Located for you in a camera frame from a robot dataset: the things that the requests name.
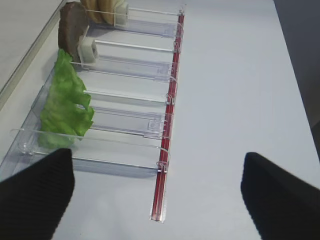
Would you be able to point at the red rack rail strip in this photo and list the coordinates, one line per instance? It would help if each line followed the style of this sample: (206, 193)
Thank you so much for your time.
(158, 210)

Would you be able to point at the cream metal serving tray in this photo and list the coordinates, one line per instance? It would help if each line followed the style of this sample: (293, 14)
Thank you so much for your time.
(28, 40)

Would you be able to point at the brown upright meat patty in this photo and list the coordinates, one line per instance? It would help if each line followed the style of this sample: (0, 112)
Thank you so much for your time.
(73, 24)

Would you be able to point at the clear plastic right rack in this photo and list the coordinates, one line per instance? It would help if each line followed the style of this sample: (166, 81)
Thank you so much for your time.
(128, 83)

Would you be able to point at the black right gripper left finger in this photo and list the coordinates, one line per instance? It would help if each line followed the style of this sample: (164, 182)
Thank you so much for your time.
(33, 201)

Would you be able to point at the green lettuce leaf in rack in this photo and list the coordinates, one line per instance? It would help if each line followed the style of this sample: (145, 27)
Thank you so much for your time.
(67, 111)

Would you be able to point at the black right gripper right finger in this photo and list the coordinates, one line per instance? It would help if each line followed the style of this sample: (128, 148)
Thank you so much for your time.
(281, 205)

